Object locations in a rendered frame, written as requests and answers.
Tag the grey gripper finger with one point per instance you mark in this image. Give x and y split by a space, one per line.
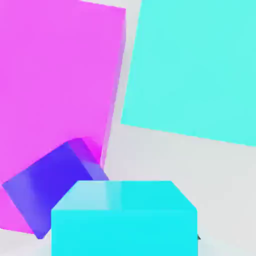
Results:
198 237

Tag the small cyan cube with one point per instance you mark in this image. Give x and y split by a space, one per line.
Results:
124 230

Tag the small blue cube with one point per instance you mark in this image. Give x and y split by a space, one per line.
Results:
54 176

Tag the large turquoise box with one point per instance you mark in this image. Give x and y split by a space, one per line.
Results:
192 66

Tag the large magenta box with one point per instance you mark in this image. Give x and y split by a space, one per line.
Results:
56 76

